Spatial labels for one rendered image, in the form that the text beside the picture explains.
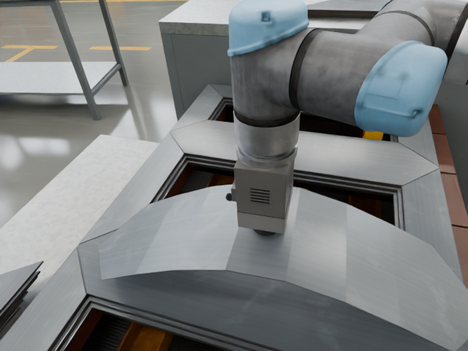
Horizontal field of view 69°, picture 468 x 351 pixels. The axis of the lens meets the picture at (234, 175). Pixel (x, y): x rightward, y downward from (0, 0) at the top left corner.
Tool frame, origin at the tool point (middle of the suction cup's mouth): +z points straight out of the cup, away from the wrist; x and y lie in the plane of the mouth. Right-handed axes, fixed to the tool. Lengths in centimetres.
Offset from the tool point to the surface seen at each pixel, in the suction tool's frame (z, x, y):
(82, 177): 25, -63, -29
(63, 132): 99, -191, -147
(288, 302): 15.9, 4.3, 2.1
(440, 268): 8.4, 27.2, -5.0
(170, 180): 16.6, -30.0, -24.9
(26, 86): 76, -238, -175
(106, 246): 11.1, -31.0, 1.1
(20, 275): 21, -53, 6
